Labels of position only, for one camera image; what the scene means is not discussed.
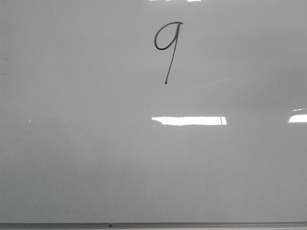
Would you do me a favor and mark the white whiteboard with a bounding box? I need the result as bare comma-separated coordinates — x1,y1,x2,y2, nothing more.
0,0,307,223

